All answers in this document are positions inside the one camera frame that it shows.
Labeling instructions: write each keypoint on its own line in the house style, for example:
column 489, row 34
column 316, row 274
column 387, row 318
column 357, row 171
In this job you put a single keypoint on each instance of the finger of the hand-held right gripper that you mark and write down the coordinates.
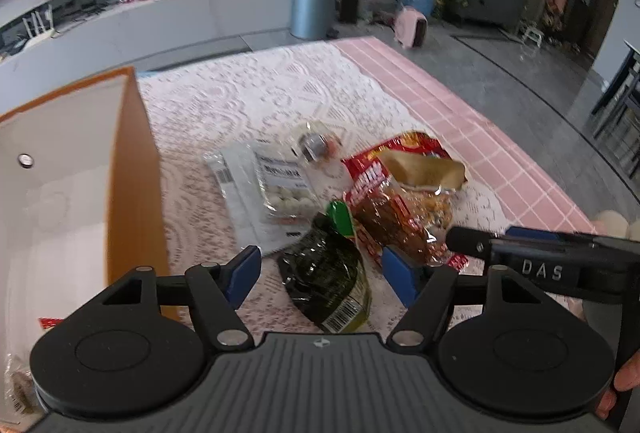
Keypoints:
column 530, row 233
column 465, row 239

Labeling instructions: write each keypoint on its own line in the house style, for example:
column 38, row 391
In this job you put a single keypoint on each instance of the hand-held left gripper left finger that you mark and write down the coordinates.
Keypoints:
column 245, row 270

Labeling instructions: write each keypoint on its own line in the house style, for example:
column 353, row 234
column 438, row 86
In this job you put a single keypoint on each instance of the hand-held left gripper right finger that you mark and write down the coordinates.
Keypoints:
column 400, row 278

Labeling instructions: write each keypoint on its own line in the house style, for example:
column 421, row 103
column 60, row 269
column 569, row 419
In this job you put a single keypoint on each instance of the red clear snack bag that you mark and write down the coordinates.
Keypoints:
column 395, row 213

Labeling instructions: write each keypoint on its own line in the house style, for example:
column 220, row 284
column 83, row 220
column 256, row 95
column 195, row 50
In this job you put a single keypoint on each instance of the dark green seaweed packet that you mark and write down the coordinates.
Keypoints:
column 325, row 273

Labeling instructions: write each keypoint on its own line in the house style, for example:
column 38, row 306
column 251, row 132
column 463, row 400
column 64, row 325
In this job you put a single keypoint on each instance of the white snack packet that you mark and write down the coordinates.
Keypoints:
column 240, row 193

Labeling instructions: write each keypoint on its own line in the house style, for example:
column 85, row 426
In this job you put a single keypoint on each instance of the orange cardboard box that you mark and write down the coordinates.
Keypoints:
column 135, row 163

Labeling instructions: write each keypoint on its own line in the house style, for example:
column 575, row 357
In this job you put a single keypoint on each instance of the person's right hand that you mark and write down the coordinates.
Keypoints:
column 625, row 375

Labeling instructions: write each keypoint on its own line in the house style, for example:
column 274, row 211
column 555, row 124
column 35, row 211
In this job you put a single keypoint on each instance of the pink checkered tablecloth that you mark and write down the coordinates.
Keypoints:
column 475, row 128

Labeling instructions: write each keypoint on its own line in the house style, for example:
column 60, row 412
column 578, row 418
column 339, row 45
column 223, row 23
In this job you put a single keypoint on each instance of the small clear snack packet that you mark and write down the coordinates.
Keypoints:
column 315, row 145

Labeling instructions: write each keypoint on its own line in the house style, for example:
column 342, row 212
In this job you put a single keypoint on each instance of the dark dining chair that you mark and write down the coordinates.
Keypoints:
column 617, row 103

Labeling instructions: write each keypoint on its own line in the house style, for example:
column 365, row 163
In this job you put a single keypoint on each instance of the white lace tablecloth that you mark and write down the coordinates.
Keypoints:
column 250, row 103

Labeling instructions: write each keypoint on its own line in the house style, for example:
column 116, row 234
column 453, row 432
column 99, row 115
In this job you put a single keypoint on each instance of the white step stool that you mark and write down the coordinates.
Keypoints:
column 532, row 33

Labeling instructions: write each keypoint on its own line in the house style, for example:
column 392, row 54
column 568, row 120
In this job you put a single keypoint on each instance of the small red wrapper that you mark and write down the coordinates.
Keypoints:
column 49, row 322

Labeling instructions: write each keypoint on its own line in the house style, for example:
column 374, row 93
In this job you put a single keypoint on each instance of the light blue stool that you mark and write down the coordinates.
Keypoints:
column 149, row 74

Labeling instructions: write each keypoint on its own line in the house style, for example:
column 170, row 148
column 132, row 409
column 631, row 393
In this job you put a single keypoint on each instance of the pink space heater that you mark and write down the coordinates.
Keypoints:
column 410, row 27

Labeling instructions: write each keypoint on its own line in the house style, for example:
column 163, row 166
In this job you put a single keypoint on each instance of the cluttered shelf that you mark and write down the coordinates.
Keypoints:
column 562, row 13

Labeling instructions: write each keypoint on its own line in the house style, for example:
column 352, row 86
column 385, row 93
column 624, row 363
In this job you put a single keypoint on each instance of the small brown snack packet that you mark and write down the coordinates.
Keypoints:
column 20, row 388

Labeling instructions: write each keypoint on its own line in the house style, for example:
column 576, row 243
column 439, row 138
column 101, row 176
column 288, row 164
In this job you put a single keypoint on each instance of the white television console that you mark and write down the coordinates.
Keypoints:
column 175, row 18

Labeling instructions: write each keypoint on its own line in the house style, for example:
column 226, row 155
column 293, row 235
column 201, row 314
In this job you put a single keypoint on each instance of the grey pedal bin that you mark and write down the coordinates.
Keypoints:
column 312, row 5

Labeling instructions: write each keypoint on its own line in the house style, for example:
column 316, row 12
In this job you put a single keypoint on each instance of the white router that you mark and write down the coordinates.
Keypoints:
column 37, row 25

